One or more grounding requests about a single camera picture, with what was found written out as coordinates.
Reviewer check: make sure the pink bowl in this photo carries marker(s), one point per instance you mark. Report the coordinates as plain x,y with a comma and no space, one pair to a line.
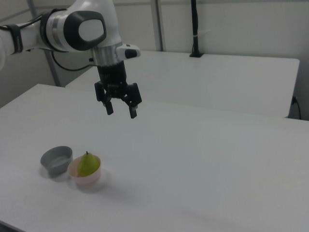
87,180

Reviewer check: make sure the black pole with base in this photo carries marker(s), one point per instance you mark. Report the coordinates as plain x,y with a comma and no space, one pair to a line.
195,29

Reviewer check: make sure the grey bowl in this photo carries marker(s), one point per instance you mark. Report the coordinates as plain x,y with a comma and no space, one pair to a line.
56,169

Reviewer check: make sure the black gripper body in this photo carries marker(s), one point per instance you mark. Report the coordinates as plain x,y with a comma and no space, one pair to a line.
112,75

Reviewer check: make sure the grey partition post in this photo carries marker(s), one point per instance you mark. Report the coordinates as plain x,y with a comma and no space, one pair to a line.
51,70
158,24

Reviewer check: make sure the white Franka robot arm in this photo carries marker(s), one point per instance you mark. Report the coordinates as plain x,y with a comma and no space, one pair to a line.
91,29

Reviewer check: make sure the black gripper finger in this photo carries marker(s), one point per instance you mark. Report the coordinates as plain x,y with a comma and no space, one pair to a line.
134,96
109,107

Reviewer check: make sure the green pear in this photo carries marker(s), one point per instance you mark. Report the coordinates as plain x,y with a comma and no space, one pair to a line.
87,165

